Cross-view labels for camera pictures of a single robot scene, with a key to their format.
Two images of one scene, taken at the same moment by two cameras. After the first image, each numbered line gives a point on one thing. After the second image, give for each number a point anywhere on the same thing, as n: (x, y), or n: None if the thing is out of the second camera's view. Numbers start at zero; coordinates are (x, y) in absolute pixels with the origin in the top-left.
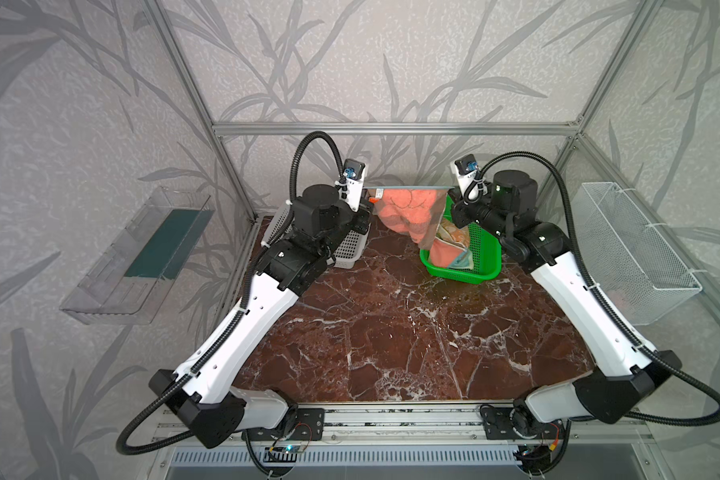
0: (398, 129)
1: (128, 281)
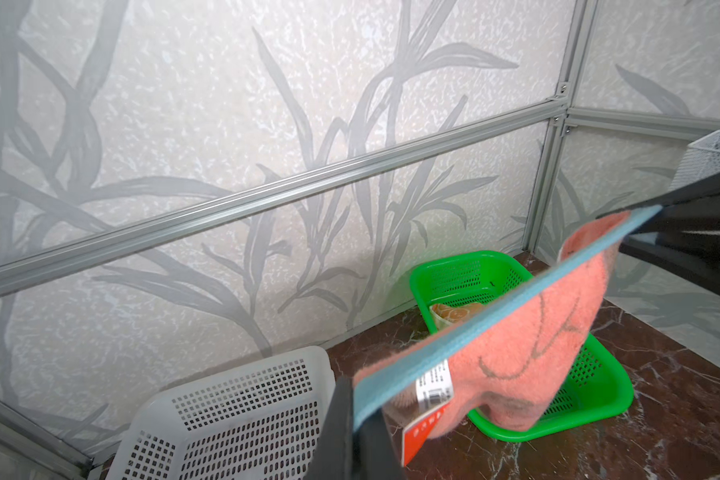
0: (10, 273)
1: None
